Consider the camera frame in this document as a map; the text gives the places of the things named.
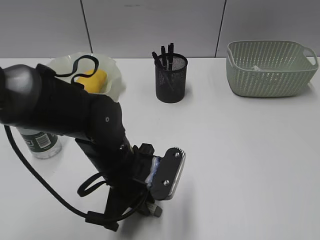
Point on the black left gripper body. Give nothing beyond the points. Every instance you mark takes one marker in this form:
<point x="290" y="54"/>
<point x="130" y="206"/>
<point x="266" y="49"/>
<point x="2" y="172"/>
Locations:
<point x="125" y="171"/>

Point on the yellow mango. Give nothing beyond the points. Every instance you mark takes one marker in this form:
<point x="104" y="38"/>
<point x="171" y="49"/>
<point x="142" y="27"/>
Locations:
<point x="95" y="83"/>

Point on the waste paper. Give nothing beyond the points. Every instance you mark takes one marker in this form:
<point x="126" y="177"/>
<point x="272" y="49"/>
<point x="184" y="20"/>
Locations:
<point x="256" y="68"/>

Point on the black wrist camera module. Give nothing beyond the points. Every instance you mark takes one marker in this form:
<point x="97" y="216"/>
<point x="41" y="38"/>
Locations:
<point x="167" y="174"/>

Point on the pale green plastic basket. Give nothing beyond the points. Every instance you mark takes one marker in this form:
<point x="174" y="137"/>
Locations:
<point x="286" y="68"/>

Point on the black mesh pen holder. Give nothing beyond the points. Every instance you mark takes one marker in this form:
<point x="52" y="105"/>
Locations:
<point x="170" y="85"/>

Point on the grey eraser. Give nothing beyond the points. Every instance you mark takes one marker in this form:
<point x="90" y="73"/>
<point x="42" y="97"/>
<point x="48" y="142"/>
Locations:
<point x="154" y="209"/>

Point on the black marker pen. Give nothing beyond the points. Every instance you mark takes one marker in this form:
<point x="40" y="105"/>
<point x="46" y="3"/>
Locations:
<point x="157" y="61"/>
<point x="170" y="56"/>
<point x="164" y="58"/>

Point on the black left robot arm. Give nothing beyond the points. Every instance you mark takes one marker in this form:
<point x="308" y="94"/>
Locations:
<point x="37" y="99"/>

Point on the frosted green wavy plate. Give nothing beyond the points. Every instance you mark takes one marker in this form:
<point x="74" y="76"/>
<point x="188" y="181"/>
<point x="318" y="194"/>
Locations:
<point x="114" y="85"/>

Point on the clear plastic water bottle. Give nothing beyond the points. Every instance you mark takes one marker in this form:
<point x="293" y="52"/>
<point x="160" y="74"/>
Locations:
<point x="42" y="145"/>

